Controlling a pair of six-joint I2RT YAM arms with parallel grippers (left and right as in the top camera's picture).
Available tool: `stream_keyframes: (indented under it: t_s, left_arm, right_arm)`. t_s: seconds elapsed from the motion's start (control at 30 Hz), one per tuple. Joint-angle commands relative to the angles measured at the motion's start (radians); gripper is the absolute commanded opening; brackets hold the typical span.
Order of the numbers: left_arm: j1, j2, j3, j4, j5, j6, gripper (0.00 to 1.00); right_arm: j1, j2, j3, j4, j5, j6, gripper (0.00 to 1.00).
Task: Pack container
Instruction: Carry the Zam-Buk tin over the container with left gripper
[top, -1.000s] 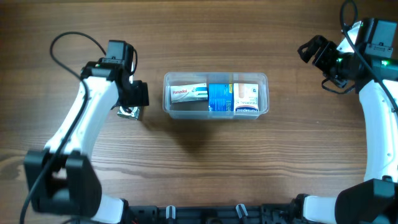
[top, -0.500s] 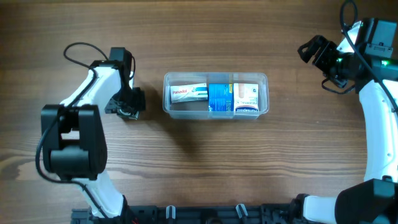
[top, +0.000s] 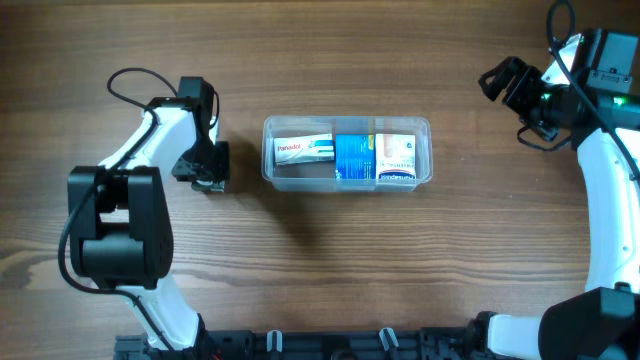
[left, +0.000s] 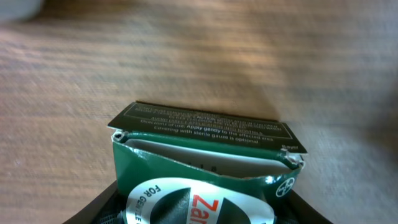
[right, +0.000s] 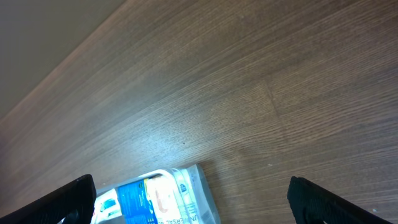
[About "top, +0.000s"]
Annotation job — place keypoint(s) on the blue box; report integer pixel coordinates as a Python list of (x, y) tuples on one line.
[(355, 156)]

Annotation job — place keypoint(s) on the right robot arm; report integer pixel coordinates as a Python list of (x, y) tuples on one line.
[(603, 322)]

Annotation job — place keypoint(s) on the clear plastic container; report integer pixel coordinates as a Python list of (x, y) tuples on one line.
[(320, 176)]

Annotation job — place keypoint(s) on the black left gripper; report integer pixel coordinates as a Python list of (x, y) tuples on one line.
[(209, 170)]

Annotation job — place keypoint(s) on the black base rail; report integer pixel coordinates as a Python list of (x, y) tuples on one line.
[(387, 343)]

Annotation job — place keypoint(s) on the white green medicine box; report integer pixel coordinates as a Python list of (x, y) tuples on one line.
[(304, 149)]

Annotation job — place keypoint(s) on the green Zam-Buk box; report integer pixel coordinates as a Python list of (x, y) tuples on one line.
[(208, 186)]

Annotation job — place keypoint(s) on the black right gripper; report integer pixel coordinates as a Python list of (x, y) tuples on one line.
[(526, 78)]

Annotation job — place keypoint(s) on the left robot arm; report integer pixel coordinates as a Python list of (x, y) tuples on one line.
[(118, 240)]

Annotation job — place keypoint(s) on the white plaster box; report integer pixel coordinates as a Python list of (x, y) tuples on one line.
[(395, 156)]

